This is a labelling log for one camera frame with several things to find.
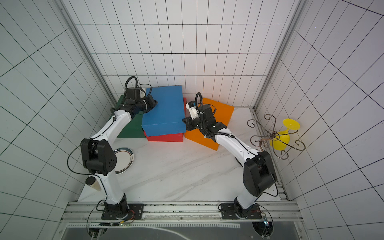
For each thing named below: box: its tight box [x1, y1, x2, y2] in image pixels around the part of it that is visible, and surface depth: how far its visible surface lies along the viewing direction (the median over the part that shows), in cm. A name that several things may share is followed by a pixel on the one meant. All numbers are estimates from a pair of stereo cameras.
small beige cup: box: [85, 176, 102, 191], surface depth 75 cm
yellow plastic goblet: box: [269, 118, 301, 151], surface depth 69 cm
